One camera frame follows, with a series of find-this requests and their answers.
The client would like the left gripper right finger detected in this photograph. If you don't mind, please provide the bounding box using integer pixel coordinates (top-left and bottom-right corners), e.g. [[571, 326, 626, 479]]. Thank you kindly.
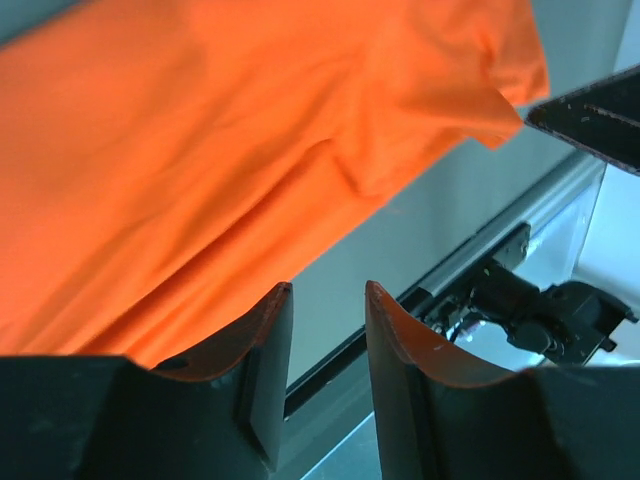
[[365, 281, 639, 479]]

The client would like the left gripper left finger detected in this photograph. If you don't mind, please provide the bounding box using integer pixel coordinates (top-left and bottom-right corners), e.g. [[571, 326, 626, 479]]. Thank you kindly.
[[1, 283, 293, 479]]

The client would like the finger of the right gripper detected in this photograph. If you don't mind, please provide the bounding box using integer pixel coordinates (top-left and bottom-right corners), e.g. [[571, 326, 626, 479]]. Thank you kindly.
[[525, 65, 639, 175]]

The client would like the orange t shirt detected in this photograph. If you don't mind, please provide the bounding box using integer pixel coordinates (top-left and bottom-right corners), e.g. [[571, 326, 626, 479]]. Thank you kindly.
[[1, 1, 550, 367]]

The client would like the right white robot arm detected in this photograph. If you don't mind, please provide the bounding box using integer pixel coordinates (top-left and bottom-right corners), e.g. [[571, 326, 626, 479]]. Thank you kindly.
[[417, 66, 639, 365]]

